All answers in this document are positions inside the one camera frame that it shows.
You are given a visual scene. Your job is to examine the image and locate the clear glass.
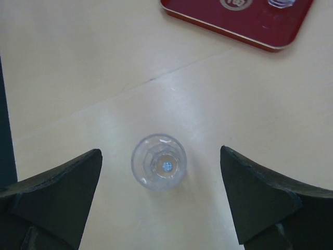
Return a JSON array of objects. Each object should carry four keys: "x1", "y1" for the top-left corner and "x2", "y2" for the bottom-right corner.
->
[
  {"x1": 131, "y1": 133, "x2": 187, "y2": 191},
  {"x1": 267, "y1": 0, "x2": 296, "y2": 9}
]

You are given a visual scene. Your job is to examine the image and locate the red lacquer tray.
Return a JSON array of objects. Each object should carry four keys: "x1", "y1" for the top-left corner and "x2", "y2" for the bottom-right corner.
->
[{"x1": 160, "y1": 0, "x2": 313, "y2": 52}]

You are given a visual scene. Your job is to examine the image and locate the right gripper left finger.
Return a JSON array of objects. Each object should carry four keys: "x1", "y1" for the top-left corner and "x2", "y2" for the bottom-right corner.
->
[{"x1": 1, "y1": 149, "x2": 102, "y2": 249}]

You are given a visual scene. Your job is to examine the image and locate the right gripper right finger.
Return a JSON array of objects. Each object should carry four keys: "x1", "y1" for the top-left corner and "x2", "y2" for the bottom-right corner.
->
[{"x1": 220, "y1": 146, "x2": 332, "y2": 249}]

